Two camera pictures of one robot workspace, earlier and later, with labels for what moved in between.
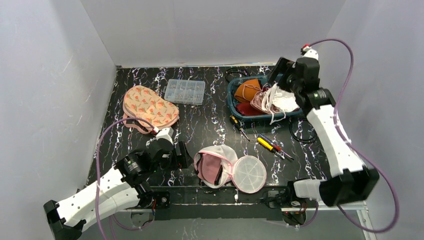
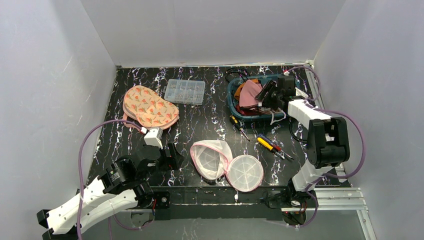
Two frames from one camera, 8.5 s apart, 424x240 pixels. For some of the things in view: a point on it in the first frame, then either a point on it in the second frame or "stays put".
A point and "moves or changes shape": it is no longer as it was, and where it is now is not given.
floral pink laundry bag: x=141 y=102 stays put
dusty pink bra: x=209 y=168 to x=248 y=92
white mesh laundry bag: x=218 y=166 moves or changes shape
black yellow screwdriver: x=237 y=125 stays put
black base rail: x=198 y=202 stays put
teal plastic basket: x=232 y=102 stays put
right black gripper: x=280 y=71 to x=269 y=96
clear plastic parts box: x=185 y=91 stays put
